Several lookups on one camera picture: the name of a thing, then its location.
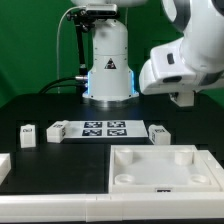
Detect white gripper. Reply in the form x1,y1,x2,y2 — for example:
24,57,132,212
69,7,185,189
139,38,224,107

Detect white square tabletop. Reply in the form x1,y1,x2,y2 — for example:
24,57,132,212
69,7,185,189
108,145,221,193

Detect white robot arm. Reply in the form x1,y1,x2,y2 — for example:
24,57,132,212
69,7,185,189
71,0,224,107

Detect white marker sheet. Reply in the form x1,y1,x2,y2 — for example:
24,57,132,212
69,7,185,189
65,120,148,139

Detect white fence right piece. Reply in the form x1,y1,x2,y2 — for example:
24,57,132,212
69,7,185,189
198,150,224,192

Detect white fence piece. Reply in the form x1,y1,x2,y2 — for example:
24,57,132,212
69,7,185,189
0,153,11,185
198,150,224,192

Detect white obstacle fence front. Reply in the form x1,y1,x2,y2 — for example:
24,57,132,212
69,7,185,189
0,192,224,223

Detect white fence left piece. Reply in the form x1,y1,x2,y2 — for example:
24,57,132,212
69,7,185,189
0,153,11,185

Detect black cables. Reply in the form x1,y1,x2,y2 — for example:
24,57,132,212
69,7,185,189
38,76,88,95

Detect mounted depth camera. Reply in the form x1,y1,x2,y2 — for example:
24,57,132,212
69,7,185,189
86,4,118,17

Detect black camera stand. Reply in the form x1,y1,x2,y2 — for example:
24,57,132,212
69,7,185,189
66,9,94,94

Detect grey cable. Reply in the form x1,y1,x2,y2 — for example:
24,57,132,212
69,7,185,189
55,5,84,94

